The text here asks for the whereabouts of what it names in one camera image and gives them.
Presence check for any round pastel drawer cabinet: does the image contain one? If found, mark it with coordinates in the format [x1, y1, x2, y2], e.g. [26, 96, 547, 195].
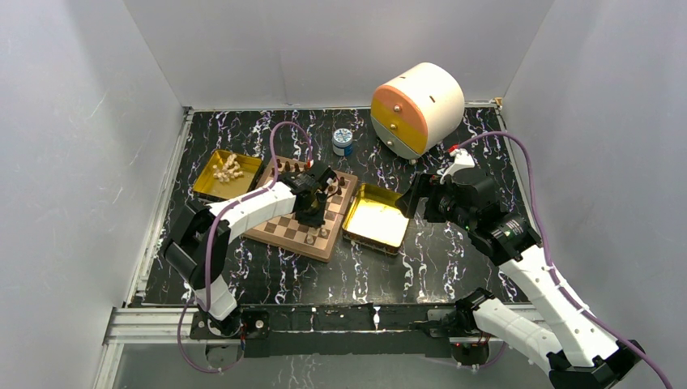
[370, 62, 465, 160]

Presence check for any small blue white jar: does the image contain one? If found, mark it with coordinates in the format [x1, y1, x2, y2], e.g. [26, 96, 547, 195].
[331, 128, 353, 156]

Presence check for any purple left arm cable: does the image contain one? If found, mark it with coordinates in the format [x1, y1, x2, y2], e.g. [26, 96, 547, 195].
[177, 121, 315, 375]

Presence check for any row of dark chess pieces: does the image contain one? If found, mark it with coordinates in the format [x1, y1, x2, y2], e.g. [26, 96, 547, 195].
[274, 161, 343, 196]

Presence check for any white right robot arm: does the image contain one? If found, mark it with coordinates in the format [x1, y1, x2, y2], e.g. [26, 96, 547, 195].
[395, 168, 641, 388]

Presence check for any wooden chess board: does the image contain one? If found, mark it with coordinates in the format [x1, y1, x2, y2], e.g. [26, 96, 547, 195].
[242, 170, 358, 263]

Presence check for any empty gold square tin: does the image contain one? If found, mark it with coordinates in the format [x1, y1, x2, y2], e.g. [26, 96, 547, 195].
[342, 183, 409, 256]

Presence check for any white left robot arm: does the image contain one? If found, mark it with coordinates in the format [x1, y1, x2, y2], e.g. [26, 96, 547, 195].
[161, 162, 337, 337]

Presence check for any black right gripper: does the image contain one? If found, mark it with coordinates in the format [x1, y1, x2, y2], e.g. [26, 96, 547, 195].
[394, 171, 475, 232]

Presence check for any gold tin with white pieces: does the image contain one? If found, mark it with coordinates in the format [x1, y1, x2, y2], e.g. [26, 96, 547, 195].
[192, 149, 265, 203]

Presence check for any aluminium front rail frame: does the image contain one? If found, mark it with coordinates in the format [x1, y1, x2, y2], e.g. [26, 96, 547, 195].
[94, 302, 515, 388]

